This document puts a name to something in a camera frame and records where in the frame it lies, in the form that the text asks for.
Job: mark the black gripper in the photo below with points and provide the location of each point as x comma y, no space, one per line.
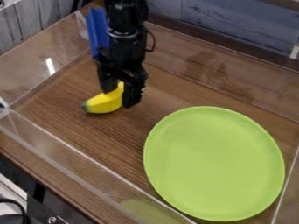
121,63

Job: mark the yellow toy banana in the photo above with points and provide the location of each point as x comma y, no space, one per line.
105,103

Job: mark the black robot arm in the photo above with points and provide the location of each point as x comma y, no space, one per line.
129,14

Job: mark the green round plate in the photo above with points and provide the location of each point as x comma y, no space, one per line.
214,163

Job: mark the black device with knob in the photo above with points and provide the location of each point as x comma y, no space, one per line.
42,215

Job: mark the blue plastic bracket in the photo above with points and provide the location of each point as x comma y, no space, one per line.
98,30

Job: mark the clear acrylic enclosure wall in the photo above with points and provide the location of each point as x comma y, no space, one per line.
86,157

